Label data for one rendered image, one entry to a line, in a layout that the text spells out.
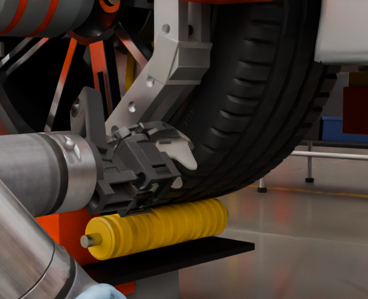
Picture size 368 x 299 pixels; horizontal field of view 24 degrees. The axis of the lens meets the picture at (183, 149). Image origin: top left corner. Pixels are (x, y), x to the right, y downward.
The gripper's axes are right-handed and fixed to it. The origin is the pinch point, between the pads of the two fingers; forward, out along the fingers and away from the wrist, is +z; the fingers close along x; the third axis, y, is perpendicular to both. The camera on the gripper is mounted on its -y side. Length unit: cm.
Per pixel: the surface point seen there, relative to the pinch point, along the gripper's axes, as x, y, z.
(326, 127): -154, -121, 346
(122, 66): -10.1, -24.7, 13.4
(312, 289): -103, -13, 159
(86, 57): -15.0, -31.7, 13.4
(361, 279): -100, -9, 183
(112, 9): -1.4, -28.0, 7.7
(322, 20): 24.5, 2.6, 3.0
